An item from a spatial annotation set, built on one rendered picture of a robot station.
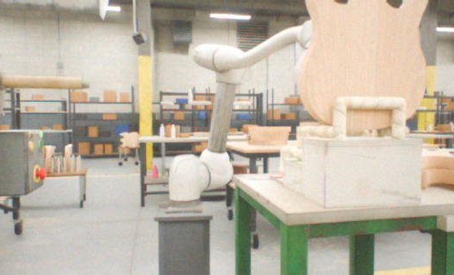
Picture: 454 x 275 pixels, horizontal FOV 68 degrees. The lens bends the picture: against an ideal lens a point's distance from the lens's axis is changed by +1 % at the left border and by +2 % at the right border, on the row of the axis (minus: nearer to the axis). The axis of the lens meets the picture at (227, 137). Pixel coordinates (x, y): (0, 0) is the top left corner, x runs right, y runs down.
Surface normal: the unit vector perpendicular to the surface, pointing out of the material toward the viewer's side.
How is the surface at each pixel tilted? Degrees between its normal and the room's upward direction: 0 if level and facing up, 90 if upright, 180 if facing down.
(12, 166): 90
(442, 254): 90
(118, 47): 90
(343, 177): 90
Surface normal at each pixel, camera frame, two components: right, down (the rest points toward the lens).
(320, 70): 0.18, 0.09
